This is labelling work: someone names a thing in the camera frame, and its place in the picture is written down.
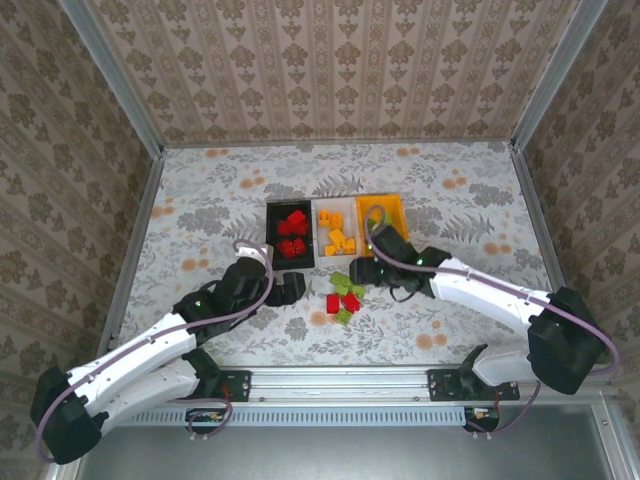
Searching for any black plastic bin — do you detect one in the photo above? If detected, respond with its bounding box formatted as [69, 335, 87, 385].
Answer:
[264, 199, 317, 270]

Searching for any thin aluminium rail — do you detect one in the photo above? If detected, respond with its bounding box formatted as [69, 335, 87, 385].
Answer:
[160, 139, 517, 150]

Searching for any white plastic bin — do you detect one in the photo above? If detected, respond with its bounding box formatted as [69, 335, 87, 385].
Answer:
[311, 198, 362, 265]

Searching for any floral patterned table cover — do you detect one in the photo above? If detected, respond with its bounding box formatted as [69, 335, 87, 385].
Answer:
[107, 142, 581, 369]

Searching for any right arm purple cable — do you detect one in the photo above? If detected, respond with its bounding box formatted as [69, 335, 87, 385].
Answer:
[362, 203, 622, 441]

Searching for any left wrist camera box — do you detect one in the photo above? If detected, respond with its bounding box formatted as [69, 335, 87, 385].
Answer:
[234, 240, 271, 262]

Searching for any orange plastic bin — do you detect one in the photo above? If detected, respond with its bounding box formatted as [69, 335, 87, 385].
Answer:
[355, 193, 410, 259]

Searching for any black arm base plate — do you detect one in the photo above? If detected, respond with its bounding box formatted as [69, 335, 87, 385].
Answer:
[162, 368, 252, 403]
[427, 368, 521, 402]

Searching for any white slotted cable duct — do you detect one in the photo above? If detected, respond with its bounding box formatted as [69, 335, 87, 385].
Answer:
[91, 405, 469, 428]

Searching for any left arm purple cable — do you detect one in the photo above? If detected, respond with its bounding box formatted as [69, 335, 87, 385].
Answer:
[33, 239, 276, 464]

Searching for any aluminium side rail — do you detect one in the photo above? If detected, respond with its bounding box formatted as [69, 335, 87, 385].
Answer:
[94, 149, 166, 366]
[509, 144, 594, 364]

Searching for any grey metal sheet panel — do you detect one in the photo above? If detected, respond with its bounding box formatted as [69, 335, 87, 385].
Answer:
[74, 424, 606, 480]

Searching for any aluminium frame post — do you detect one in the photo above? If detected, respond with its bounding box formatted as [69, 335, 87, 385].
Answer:
[510, 0, 609, 151]
[58, 0, 166, 156]

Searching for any black cable outlet bracket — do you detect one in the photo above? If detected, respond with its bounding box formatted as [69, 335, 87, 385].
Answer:
[463, 407, 501, 434]
[185, 407, 229, 435]

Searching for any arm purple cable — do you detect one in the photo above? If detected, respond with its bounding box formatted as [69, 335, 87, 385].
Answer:
[33, 239, 276, 464]
[362, 203, 622, 441]

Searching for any wide aluminium mounting rail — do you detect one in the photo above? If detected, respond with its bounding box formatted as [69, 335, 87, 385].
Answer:
[73, 365, 619, 404]

